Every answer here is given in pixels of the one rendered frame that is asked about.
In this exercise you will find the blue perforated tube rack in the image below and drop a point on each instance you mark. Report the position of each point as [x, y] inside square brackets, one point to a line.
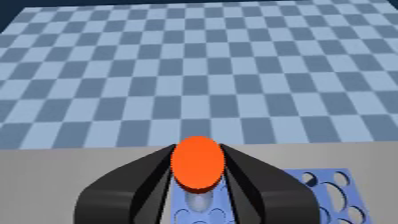
[330, 196]

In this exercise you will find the orange oval object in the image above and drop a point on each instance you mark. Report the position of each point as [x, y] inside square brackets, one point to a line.
[197, 165]

